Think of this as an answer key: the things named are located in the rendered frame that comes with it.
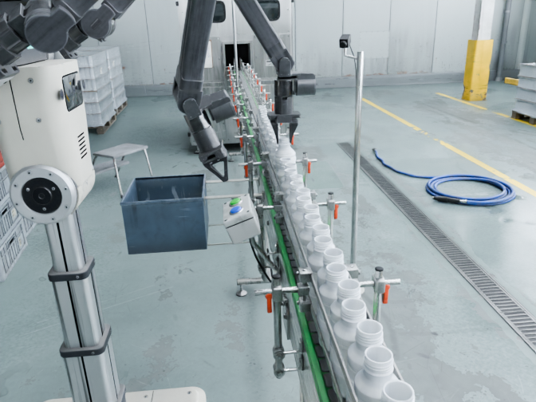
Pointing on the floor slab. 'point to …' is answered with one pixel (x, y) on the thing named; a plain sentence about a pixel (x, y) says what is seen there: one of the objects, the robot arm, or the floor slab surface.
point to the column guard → (477, 69)
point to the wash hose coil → (462, 179)
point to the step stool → (117, 159)
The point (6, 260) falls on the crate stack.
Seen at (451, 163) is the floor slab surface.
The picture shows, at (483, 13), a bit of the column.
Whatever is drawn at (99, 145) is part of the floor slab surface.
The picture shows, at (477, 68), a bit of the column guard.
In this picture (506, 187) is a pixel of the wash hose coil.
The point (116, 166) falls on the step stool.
